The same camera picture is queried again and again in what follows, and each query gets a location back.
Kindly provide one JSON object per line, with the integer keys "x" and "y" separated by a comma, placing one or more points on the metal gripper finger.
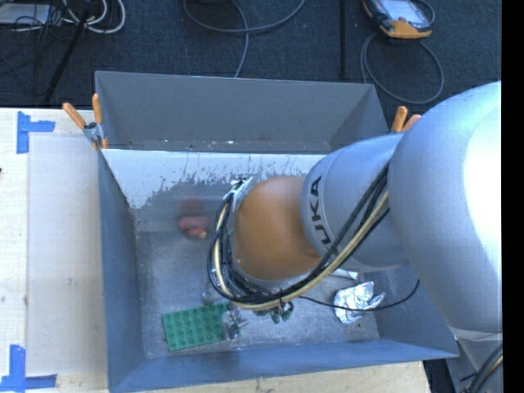
{"x": 232, "y": 325}
{"x": 209, "y": 297}

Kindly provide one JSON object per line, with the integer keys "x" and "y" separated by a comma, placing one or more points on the green studded flat block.
{"x": 190, "y": 326}

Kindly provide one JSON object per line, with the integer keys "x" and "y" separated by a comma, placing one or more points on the grey metal bin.
{"x": 172, "y": 268}

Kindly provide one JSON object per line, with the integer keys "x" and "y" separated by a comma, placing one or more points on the red-orange toy food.
{"x": 192, "y": 223}

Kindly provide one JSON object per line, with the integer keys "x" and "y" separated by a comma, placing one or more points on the crumpled silver foil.
{"x": 353, "y": 301}

